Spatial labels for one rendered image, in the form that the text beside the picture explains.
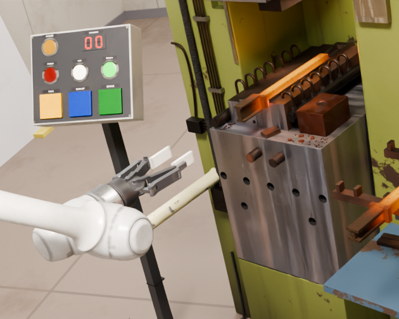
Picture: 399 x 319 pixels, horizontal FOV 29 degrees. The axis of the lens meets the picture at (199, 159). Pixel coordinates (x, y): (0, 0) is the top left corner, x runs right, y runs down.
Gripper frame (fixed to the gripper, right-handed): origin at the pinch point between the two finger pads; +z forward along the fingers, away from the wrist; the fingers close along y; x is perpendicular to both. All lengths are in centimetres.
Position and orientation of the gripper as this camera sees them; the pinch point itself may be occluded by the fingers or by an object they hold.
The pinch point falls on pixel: (173, 158)
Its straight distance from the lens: 188.2
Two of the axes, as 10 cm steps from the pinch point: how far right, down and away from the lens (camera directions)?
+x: -2.0, -8.8, -4.4
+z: 6.5, -4.5, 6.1
